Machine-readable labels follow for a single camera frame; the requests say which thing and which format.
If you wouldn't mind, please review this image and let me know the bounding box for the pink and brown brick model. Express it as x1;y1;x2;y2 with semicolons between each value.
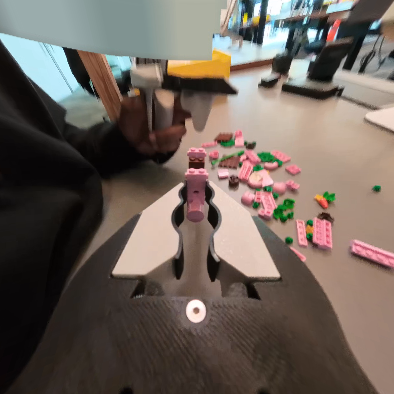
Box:
184;147;210;223

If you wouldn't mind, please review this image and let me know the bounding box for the person's left hand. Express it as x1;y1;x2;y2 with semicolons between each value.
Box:
118;95;192;164

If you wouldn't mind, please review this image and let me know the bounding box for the wooden post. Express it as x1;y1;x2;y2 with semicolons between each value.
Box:
77;50;124;122

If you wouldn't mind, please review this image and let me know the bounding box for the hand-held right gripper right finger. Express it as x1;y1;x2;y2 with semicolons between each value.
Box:
207;180;281;287

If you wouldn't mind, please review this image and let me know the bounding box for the black camera charger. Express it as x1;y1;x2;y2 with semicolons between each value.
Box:
272;52;293;76

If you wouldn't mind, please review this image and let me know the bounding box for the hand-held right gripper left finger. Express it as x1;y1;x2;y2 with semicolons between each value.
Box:
111;182;187;285

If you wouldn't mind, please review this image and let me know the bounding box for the pile of pink toy bricks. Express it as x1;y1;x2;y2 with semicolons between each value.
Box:
200;129;394;269

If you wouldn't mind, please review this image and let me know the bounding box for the yellow plastic bin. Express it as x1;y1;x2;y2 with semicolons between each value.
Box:
167;49;231;79

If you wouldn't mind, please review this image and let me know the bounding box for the white book stand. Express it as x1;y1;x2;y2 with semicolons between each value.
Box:
364;104;394;133

